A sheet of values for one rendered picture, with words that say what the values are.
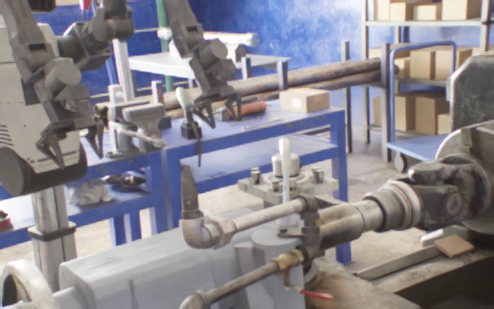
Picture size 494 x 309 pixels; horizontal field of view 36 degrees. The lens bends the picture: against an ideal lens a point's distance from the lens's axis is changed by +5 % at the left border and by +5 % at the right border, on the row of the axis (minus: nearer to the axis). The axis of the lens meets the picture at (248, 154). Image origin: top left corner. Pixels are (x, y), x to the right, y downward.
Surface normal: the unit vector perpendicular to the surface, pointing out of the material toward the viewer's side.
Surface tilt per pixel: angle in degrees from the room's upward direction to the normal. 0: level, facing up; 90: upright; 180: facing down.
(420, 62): 90
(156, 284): 82
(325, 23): 90
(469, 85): 90
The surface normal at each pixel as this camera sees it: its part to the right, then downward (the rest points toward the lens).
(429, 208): 0.30, 0.22
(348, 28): -0.82, 0.20
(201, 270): 0.56, 0.04
